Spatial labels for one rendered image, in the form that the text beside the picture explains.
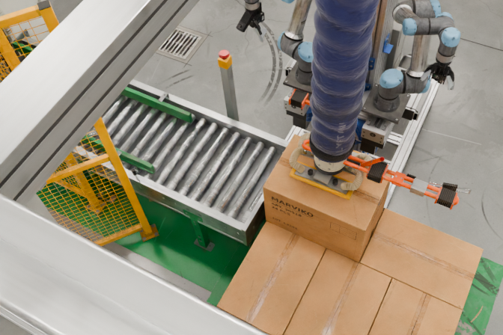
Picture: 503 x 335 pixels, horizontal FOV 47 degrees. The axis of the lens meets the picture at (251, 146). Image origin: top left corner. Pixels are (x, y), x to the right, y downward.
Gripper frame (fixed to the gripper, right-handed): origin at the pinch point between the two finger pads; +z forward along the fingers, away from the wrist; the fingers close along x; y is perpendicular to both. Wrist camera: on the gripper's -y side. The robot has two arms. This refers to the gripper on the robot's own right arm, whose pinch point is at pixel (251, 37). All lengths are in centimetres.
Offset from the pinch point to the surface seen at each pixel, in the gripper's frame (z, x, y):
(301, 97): 27.5, -32.6, 1.6
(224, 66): 53, 34, 8
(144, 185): 89, 31, -75
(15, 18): -60, 41, -94
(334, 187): 40, -76, -27
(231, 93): 82, 32, 10
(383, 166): 28, -92, -8
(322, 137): 4, -67, -26
